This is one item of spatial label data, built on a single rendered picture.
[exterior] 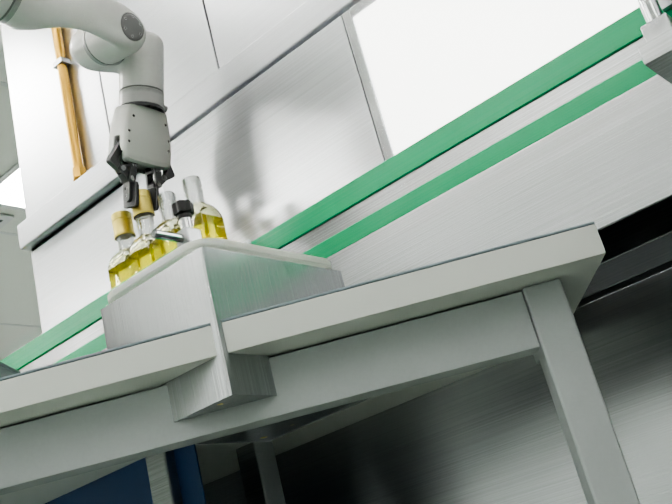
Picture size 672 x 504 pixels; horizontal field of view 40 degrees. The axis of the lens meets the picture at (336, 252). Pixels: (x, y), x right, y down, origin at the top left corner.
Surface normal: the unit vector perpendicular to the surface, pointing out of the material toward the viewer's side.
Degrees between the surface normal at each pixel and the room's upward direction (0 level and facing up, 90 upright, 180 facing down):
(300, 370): 90
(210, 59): 90
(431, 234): 90
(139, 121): 104
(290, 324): 90
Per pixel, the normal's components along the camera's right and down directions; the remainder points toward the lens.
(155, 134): 0.79, -0.14
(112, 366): -0.09, -0.34
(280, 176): -0.64, -0.13
